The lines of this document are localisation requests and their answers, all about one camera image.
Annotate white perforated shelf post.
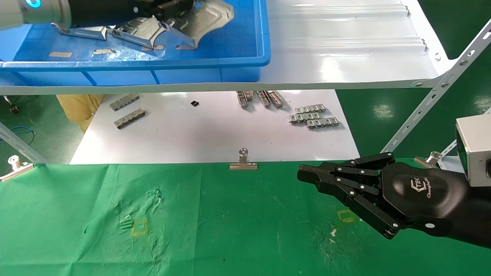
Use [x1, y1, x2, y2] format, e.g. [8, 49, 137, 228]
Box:
[381, 18, 491, 154]
[0, 122, 47, 164]

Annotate white metal shelf board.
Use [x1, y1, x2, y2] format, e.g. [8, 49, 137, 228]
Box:
[0, 0, 458, 96]

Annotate yellow hanging cloth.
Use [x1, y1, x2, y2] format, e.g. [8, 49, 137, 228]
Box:
[56, 94, 105, 133]

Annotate grey metal chain strip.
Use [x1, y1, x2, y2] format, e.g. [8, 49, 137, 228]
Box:
[294, 103, 327, 115]
[306, 117, 340, 130]
[114, 108, 147, 130]
[289, 112, 322, 125]
[109, 93, 140, 112]

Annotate grey sheet metal bracket part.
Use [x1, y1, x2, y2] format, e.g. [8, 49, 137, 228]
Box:
[51, 22, 109, 41]
[110, 16, 166, 51]
[161, 0, 235, 51]

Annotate chrome wheeled chair base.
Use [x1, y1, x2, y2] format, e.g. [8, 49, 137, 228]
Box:
[2, 95, 20, 114]

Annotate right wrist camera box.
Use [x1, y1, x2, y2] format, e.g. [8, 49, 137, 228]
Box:
[455, 113, 491, 187]

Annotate green table cloth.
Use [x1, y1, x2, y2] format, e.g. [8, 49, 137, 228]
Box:
[0, 157, 491, 276]

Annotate silver binder clip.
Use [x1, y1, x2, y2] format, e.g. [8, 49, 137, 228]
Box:
[229, 148, 259, 171]
[0, 155, 35, 182]
[414, 151, 442, 169]

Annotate blue cable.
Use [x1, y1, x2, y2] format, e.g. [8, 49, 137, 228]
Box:
[0, 126, 36, 143]

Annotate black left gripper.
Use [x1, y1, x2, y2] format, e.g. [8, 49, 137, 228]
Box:
[68, 0, 194, 32]

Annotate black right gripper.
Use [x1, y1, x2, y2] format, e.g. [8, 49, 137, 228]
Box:
[297, 152, 491, 248]

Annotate blue plastic bin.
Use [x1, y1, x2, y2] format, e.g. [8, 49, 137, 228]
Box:
[0, 0, 272, 87]

